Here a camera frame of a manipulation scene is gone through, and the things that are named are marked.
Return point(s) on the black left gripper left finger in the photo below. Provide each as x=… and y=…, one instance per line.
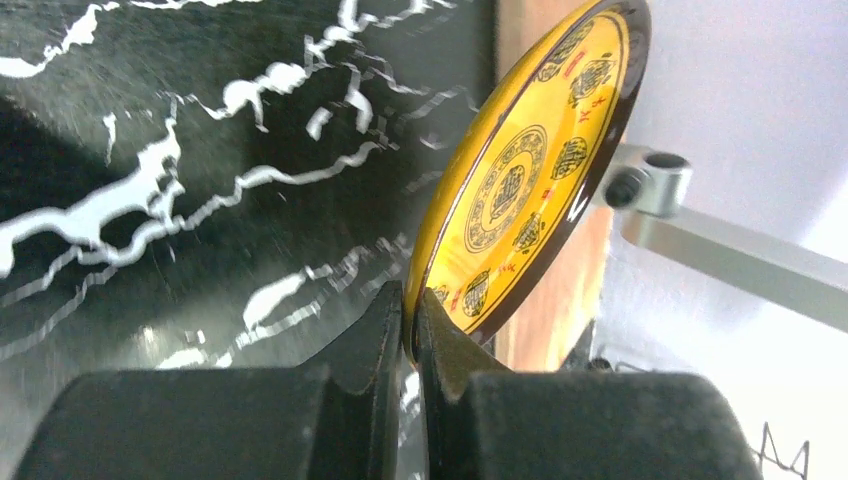
x=334, y=416

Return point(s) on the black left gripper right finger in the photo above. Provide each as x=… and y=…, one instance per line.
x=485, y=421

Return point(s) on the yellow patterned plate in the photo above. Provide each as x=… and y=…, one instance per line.
x=527, y=168

